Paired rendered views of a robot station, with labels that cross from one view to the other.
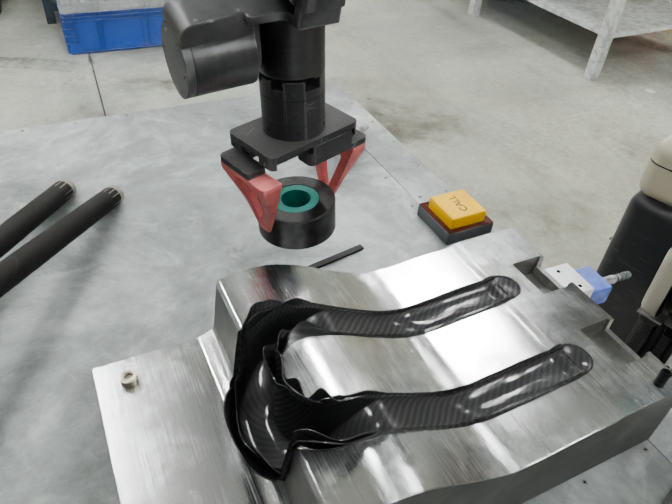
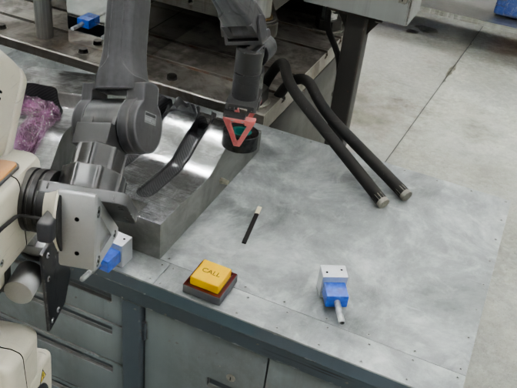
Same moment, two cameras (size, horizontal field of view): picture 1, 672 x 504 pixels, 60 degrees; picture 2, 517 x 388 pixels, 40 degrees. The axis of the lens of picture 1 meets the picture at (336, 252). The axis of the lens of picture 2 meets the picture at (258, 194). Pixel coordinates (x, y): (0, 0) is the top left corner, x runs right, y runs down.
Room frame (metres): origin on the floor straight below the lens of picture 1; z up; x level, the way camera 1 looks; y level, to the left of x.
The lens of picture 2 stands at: (1.53, -0.79, 1.74)
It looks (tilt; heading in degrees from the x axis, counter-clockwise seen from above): 35 degrees down; 139
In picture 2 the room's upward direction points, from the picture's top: 7 degrees clockwise
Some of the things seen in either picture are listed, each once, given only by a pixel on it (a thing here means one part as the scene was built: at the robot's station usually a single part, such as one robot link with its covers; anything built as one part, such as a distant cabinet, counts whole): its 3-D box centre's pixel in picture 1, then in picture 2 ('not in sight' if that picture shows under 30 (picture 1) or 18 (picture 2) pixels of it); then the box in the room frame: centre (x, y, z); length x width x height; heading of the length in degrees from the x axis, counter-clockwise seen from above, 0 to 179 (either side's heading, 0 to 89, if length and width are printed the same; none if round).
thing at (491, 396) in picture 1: (414, 351); (159, 140); (0.35, -0.08, 0.92); 0.35 x 0.16 x 0.09; 119
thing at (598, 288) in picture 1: (591, 285); (102, 261); (0.56, -0.33, 0.83); 0.13 x 0.05 x 0.05; 117
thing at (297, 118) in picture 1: (293, 106); (245, 87); (0.48, 0.05, 1.08); 0.10 x 0.07 x 0.07; 136
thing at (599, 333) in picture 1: (608, 353); not in sight; (0.41, -0.29, 0.87); 0.05 x 0.05 x 0.04; 29
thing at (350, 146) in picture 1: (317, 163); (239, 123); (0.50, 0.03, 1.01); 0.07 x 0.07 x 0.09; 46
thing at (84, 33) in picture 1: (117, 18); not in sight; (3.32, 1.35, 0.11); 0.61 x 0.41 x 0.22; 116
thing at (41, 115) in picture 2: not in sight; (16, 118); (0.08, -0.31, 0.90); 0.26 x 0.18 x 0.08; 136
